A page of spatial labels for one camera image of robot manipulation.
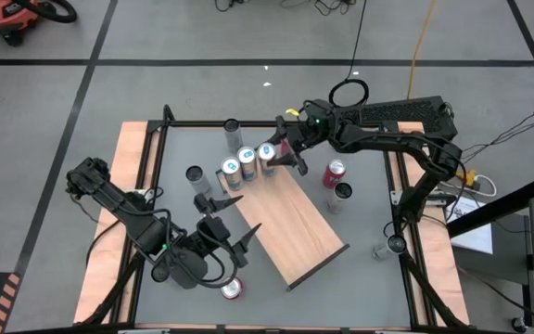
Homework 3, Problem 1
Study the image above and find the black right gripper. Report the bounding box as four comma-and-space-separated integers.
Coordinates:
266, 99, 342, 176

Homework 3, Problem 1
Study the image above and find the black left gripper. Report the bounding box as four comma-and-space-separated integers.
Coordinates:
187, 193, 262, 270

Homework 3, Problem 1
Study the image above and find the blue silver Red Bull can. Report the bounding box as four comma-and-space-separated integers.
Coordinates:
236, 146, 259, 182
256, 142, 278, 178
219, 156, 245, 192

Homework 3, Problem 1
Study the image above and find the wooden shelf with black legs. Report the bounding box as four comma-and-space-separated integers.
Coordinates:
215, 140, 351, 293

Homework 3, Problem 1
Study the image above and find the white can with pink band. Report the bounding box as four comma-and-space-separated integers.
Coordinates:
184, 164, 213, 196
222, 118, 245, 154

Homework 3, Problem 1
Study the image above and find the white Celsius Peach Vibe can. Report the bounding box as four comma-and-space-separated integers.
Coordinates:
325, 181, 354, 215

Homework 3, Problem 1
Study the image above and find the wooden table side panel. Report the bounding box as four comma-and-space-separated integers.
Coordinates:
72, 121, 151, 325
396, 121, 471, 326

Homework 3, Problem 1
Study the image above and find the white yellow power strip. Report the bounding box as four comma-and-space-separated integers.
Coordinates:
438, 169, 499, 199

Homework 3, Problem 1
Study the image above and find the white paper sheet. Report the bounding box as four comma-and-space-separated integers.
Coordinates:
446, 193, 494, 255

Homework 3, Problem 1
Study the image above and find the black desk edge bar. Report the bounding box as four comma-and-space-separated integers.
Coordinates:
446, 175, 534, 238

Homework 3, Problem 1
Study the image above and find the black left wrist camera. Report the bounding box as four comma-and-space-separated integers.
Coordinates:
196, 215, 231, 245

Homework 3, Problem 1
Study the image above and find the black cable with coil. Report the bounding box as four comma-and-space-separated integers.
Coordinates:
327, 0, 370, 109

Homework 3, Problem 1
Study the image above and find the black metal rig frame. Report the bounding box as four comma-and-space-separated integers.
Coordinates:
76, 104, 472, 334

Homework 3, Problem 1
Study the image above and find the yellow floor cable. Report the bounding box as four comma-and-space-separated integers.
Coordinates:
406, 0, 437, 101

